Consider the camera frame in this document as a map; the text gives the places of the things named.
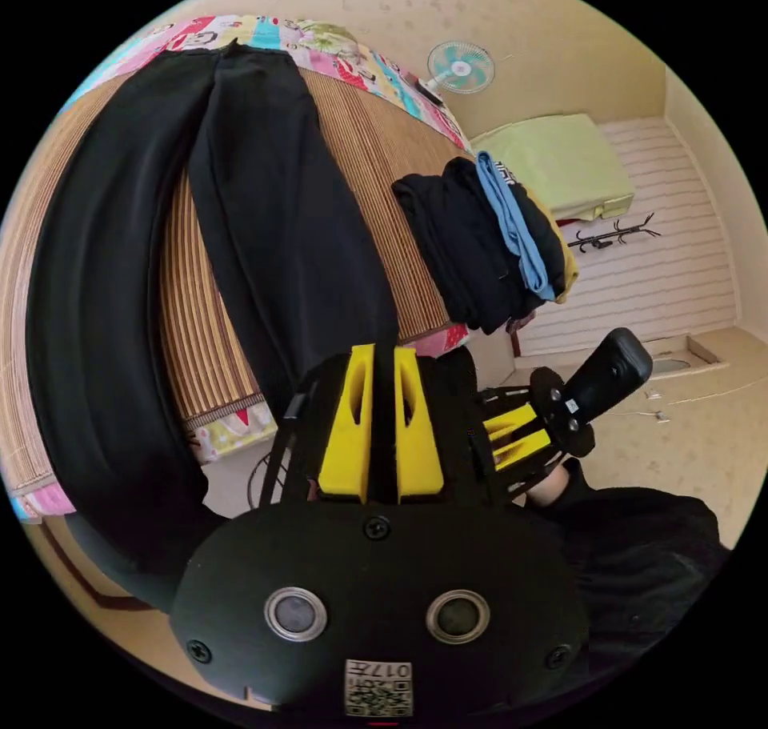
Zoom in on person's right hand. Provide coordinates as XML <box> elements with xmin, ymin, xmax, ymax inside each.
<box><xmin>526</xmin><ymin>461</ymin><xmax>578</xmax><ymax>508</ymax></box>

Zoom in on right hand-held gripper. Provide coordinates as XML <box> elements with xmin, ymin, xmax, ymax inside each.
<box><xmin>472</xmin><ymin>366</ymin><xmax>597</xmax><ymax>507</ymax></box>

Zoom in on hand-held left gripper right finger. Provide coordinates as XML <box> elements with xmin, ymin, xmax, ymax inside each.
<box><xmin>394</xmin><ymin>346</ymin><xmax>446</xmax><ymax>503</ymax></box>

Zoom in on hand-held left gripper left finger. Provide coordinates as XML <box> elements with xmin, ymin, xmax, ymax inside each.
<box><xmin>317</xmin><ymin>344</ymin><xmax>377</xmax><ymax>503</ymax></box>

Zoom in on black coat stand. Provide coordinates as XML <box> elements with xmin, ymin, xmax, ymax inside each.
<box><xmin>566</xmin><ymin>212</ymin><xmax>663</xmax><ymax>254</ymax></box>

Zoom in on light blue fan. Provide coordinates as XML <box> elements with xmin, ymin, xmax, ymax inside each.
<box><xmin>423</xmin><ymin>41</ymin><xmax>498</xmax><ymax>106</ymax></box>

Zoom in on person's right forearm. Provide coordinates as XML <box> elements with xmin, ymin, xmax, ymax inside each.
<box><xmin>539</xmin><ymin>457</ymin><xmax>737</xmax><ymax>643</ymax></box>

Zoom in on pile of clothes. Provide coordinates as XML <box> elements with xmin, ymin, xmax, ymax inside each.
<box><xmin>390</xmin><ymin>151</ymin><xmax>581</xmax><ymax>336</ymax></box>

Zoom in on light green covered cupboard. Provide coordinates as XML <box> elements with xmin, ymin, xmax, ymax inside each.
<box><xmin>469</xmin><ymin>112</ymin><xmax>637</xmax><ymax>223</ymax></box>

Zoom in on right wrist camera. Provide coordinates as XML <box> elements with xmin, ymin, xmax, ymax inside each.
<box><xmin>562</xmin><ymin>327</ymin><xmax>654</xmax><ymax>425</ymax></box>

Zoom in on black pants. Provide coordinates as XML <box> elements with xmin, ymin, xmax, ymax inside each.
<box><xmin>25</xmin><ymin>40</ymin><xmax>401</xmax><ymax>616</ymax></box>

